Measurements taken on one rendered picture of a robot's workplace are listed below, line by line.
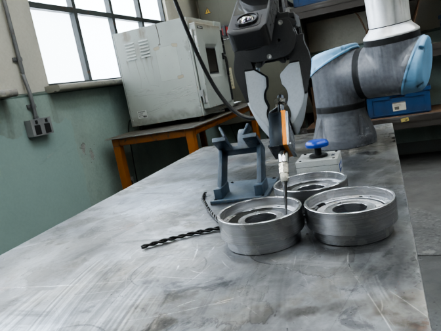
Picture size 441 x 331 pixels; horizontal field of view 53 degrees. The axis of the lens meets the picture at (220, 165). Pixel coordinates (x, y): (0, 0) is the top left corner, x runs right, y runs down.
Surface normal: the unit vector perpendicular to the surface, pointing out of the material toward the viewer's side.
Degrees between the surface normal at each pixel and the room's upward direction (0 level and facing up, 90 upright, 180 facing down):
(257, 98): 90
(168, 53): 90
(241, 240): 90
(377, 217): 90
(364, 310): 0
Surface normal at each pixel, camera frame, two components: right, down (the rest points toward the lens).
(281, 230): 0.35, 0.11
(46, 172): 0.93, -0.10
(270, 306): -0.18, -0.97
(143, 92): -0.33, 0.23
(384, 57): -0.63, 0.37
